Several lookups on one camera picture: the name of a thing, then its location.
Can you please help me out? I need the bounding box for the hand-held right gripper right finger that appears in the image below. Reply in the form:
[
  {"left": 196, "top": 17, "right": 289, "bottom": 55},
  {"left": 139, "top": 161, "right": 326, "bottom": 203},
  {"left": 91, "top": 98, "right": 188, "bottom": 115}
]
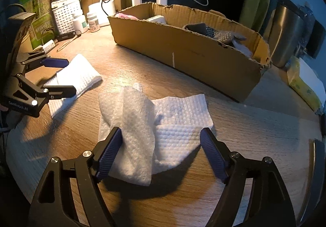
[{"left": 200, "top": 127, "right": 297, "bottom": 227}]

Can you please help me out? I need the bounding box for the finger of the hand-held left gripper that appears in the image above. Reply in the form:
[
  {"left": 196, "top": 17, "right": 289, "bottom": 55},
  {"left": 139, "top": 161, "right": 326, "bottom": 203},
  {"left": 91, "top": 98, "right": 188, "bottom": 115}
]
[
  {"left": 15, "top": 51, "right": 70, "bottom": 70},
  {"left": 15, "top": 73, "right": 77, "bottom": 105}
]

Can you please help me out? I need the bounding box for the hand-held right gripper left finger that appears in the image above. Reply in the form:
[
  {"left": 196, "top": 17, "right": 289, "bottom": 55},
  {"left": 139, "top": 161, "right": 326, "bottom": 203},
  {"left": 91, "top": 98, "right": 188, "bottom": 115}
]
[{"left": 28, "top": 126, "right": 125, "bottom": 227}]

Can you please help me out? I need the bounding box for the white disposable face towel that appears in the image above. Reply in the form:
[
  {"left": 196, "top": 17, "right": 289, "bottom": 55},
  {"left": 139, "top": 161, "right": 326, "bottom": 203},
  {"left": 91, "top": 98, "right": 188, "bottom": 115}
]
[
  {"left": 43, "top": 54, "right": 103, "bottom": 118},
  {"left": 98, "top": 83, "right": 215, "bottom": 187}
]

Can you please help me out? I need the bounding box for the long cardboard box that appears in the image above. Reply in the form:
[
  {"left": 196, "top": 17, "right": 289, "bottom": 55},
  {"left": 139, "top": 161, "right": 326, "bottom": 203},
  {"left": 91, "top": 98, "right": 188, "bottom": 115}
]
[{"left": 107, "top": 2, "right": 272, "bottom": 103}]

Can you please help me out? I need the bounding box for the dark dotted grip sock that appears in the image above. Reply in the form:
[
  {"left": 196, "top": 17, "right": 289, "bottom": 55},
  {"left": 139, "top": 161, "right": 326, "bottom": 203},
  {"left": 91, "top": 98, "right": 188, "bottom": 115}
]
[{"left": 183, "top": 22, "right": 247, "bottom": 44}]

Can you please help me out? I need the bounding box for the small white labelled box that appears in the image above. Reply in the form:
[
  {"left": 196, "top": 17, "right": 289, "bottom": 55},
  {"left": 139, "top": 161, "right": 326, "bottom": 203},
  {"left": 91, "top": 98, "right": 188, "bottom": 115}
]
[{"left": 33, "top": 41, "right": 56, "bottom": 53}]

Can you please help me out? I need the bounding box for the green printed packet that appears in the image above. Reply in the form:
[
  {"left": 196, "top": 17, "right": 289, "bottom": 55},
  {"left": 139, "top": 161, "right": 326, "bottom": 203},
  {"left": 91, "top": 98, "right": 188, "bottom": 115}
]
[{"left": 28, "top": 11, "right": 56, "bottom": 49}]

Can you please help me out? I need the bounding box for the white plastic bottle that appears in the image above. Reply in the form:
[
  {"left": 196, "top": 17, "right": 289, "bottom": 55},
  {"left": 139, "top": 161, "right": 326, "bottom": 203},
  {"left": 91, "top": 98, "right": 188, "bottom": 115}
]
[{"left": 73, "top": 14, "right": 88, "bottom": 34}]

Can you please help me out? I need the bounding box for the white woven basket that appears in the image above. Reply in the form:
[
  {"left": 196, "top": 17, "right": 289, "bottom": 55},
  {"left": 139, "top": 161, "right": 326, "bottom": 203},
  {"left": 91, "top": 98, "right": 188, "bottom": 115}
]
[{"left": 51, "top": 0, "right": 83, "bottom": 37}]

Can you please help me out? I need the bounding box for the small white pill bottle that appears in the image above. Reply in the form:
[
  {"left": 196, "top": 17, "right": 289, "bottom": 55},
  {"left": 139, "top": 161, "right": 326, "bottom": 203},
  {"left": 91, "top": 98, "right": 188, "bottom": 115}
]
[{"left": 87, "top": 12, "right": 100, "bottom": 33}]

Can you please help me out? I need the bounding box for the pink sock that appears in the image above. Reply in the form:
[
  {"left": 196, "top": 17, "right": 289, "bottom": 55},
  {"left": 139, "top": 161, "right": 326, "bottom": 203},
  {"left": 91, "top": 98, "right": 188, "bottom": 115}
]
[{"left": 116, "top": 12, "right": 139, "bottom": 20}]

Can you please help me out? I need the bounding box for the white folded sock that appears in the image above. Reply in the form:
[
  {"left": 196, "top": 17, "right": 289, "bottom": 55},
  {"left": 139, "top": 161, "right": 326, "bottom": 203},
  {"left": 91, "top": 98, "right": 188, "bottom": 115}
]
[{"left": 146, "top": 15, "right": 167, "bottom": 25}]

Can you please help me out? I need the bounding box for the yellow tissue packet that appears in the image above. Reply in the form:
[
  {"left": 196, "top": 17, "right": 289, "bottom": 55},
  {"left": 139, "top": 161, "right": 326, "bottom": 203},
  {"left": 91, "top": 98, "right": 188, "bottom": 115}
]
[{"left": 286, "top": 56, "right": 323, "bottom": 112}]

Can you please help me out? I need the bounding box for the stainless steel tumbler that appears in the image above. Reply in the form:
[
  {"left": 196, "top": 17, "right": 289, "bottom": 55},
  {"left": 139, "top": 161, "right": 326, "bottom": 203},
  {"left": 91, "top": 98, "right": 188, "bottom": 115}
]
[{"left": 267, "top": 3, "right": 306, "bottom": 68}]

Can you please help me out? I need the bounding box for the black stick with lanyard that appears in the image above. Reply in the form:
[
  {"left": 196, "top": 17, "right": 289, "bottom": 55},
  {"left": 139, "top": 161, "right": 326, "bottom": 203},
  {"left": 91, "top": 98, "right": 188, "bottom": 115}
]
[{"left": 56, "top": 32, "right": 82, "bottom": 52}]

